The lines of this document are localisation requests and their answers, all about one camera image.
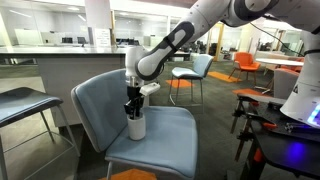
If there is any light blue upholstered chair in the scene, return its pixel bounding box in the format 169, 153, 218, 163
71, 69, 198, 179

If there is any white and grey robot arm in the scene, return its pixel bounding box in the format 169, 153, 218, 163
125, 0, 320, 128

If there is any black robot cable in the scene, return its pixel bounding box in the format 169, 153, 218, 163
249, 21, 305, 58

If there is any orange armchair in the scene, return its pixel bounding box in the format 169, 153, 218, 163
229, 52, 260, 83

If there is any grey counter desk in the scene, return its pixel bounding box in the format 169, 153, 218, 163
0, 47, 126, 125

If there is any white ceramic mug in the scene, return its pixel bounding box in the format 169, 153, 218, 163
127, 113, 146, 141

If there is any white paper sign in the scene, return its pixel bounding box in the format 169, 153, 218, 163
95, 28, 111, 46

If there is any round white table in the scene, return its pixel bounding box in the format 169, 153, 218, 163
254, 58, 304, 94

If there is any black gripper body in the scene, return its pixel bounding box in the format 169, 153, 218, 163
127, 86, 142, 100

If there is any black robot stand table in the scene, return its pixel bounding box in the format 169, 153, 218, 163
231, 93, 320, 180

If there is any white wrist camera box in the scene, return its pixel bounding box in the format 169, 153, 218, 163
140, 82, 160, 96

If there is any grey metal-frame stool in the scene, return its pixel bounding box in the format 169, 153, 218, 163
0, 86, 81, 180

